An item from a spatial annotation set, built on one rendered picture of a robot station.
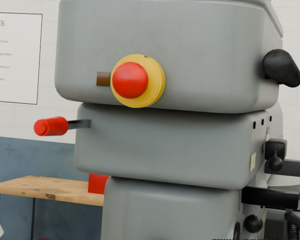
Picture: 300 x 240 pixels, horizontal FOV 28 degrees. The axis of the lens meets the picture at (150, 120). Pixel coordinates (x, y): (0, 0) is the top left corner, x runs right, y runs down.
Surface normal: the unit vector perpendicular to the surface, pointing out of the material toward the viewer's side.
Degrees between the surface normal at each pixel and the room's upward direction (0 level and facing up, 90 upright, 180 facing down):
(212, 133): 90
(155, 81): 90
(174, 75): 90
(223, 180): 99
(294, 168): 90
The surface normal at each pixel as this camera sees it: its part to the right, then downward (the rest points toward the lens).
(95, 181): -0.31, 0.03
